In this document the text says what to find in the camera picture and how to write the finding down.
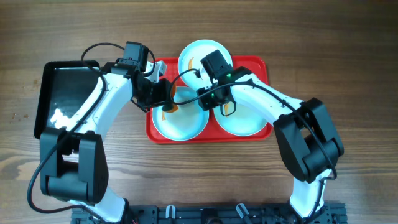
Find orange green scrub sponge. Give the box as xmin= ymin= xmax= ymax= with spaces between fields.
xmin=162 ymin=85 xmax=178 ymax=113

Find light blue plate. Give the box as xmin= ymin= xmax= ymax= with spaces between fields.
xmin=151 ymin=101 xmax=210 ymax=141
xmin=178 ymin=40 xmax=233 ymax=90
xmin=213 ymin=102 xmax=268 ymax=137

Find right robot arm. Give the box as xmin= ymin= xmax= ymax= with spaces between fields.
xmin=197 ymin=50 xmax=344 ymax=222

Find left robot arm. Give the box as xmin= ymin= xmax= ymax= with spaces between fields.
xmin=31 ymin=42 xmax=177 ymax=223

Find red plastic tray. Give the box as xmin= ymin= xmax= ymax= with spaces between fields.
xmin=146 ymin=55 xmax=273 ymax=144

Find black rectangular water tray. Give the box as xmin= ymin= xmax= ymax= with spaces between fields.
xmin=34 ymin=61 xmax=98 ymax=139

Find left black cable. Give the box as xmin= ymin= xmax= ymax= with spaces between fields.
xmin=27 ymin=42 xmax=156 ymax=215

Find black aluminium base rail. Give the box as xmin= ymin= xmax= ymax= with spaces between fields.
xmin=70 ymin=202 xmax=348 ymax=224

